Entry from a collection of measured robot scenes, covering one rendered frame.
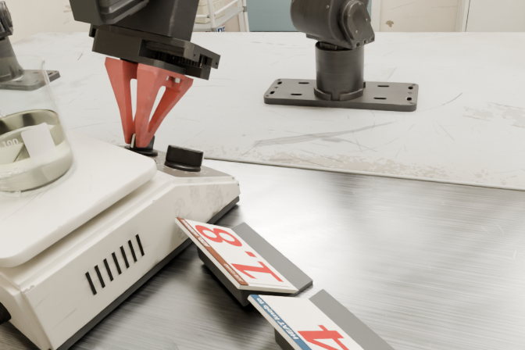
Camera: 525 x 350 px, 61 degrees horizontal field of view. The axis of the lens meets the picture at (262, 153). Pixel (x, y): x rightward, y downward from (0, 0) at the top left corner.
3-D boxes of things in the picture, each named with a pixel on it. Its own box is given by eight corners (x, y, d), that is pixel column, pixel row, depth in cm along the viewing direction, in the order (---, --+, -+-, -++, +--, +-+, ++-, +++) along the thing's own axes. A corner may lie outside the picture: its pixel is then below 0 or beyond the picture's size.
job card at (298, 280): (244, 224, 39) (239, 186, 37) (313, 283, 33) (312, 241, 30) (183, 258, 36) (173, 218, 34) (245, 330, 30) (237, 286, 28)
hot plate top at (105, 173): (76, 136, 39) (73, 127, 39) (168, 172, 33) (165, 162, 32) (-72, 209, 31) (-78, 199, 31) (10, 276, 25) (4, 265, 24)
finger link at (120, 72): (156, 159, 37) (180, 47, 36) (86, 137, 39) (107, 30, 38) (193, 156, 43) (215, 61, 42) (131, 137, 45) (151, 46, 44)
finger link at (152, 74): (141, 154, 37) (164, 43, 36) (72, 133, 39) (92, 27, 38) (180, 151, 44) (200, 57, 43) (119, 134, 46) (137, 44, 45)
